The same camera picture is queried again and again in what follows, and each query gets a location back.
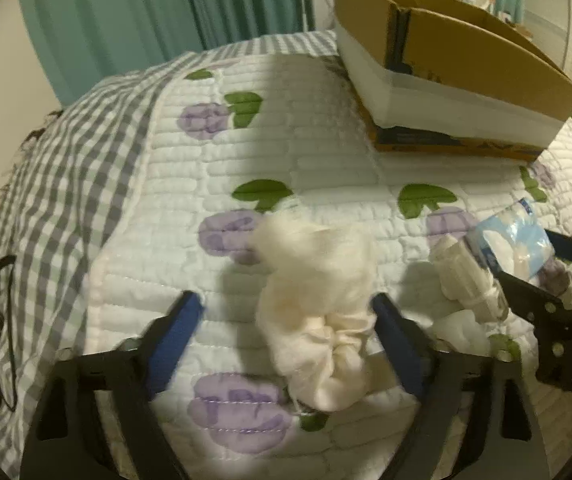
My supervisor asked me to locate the white gauze roll pack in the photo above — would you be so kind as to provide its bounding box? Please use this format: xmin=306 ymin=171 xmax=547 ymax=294
xmin=428 ymin=235 xmax=510 ymax=322

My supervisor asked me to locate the white floral quilted blanket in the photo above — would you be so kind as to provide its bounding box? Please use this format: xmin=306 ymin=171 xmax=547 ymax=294
xmin=84 ymin=29 xmax=572 ymax=480

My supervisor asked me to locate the teal curtain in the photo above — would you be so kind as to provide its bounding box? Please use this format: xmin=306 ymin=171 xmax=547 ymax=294
xmin=14 ymin=0 xmax=313 ymax=107

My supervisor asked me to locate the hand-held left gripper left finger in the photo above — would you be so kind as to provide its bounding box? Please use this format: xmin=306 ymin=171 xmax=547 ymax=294
xmin=20 ymin=290 xmax=205 ymax=480

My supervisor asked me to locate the clear bag of cotton balls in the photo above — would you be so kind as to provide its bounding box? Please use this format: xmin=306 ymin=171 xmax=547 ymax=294
xmin=465 ymin=197 xmax=553 ymax=282

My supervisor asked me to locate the grey gingham sheet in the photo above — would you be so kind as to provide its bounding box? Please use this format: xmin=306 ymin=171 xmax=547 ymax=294
xmin=0 ymin=49 xmax=239 ymax=463

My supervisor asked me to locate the metal pole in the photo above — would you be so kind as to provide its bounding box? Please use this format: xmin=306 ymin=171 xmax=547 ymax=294
xmin=295 ymin=0 xmax=317 ymax=34

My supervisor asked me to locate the white cotton wad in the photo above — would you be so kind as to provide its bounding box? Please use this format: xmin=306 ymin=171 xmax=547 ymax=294
xmin=250 ymin=210 xmax=379 ymax=413

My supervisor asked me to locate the brown cardboard box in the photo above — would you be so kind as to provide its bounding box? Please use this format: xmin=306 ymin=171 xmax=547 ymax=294
xmin=333 ymin=0 xmax=572 ymax=162

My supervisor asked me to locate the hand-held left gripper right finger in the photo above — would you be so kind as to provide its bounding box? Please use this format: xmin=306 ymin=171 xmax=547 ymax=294
xmin=371 ymin=292 xmax=550 ymax=480

